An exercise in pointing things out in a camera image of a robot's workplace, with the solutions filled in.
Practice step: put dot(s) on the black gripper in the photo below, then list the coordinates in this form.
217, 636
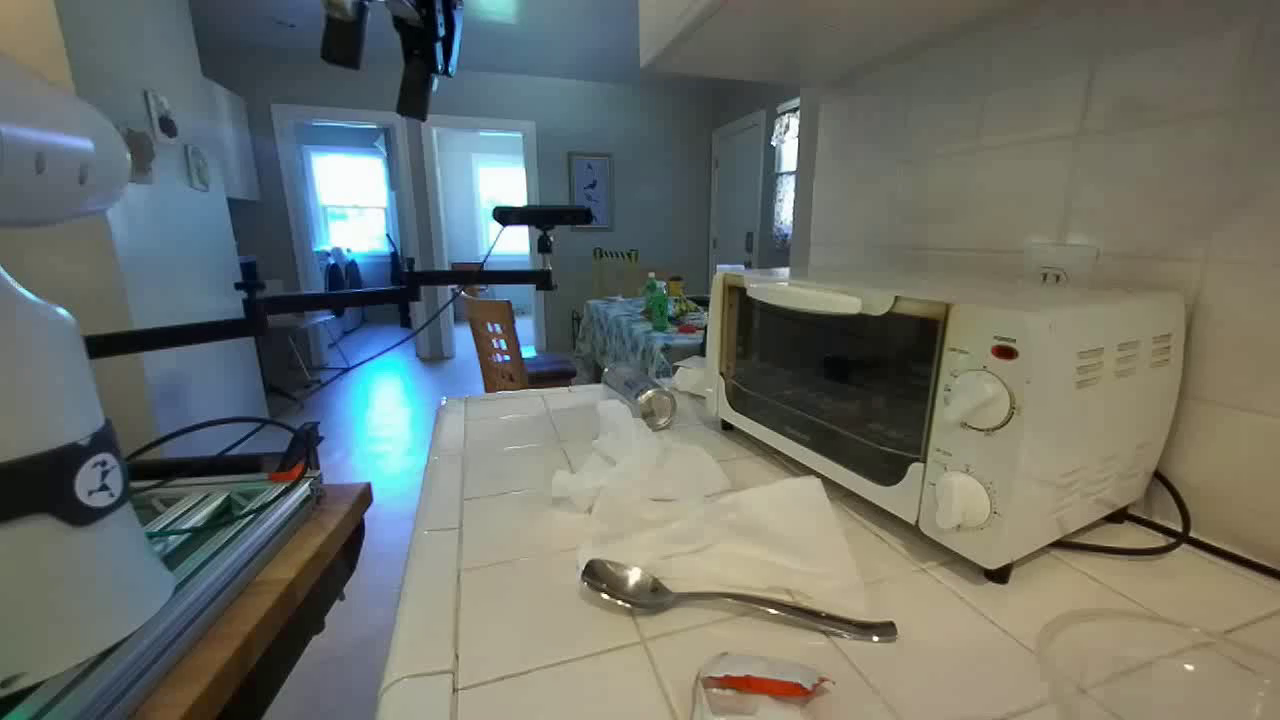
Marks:
424, 31

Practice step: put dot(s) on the toaster oven glass door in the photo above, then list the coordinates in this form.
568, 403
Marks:
833, 376

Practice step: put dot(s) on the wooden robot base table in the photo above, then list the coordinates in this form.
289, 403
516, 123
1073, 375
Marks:
193, 601

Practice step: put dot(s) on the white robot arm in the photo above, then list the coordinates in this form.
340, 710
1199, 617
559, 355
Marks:
102, 243

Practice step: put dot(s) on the white toaster oven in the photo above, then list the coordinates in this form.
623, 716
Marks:
1049, 414

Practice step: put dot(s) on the wooden chair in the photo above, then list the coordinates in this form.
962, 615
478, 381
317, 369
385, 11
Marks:
499, 350

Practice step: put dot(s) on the green bottle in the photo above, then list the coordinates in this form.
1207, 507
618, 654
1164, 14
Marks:
657, 300

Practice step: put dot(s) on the small metal can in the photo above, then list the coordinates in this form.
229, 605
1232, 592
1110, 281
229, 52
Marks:
657, 405

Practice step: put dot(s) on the crumpled white paper towel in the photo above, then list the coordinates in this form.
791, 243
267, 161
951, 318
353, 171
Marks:
636, 474

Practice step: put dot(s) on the metal spoon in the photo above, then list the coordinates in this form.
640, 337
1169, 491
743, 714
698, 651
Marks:
636, 590

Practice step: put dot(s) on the white paper napkin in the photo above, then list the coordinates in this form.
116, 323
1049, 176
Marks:
772, 538

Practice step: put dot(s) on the red and white sauce packet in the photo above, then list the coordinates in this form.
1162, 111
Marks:
752, 689

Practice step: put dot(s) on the clear plastic container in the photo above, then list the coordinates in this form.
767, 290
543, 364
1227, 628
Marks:
1138, 665

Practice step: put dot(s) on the black camera on tripod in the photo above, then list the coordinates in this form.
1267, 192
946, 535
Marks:
543, 219

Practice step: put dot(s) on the black mounting rail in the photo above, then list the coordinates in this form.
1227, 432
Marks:
257, 311

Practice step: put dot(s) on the white wall outlet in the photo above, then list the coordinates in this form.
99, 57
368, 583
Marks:
1057, 262

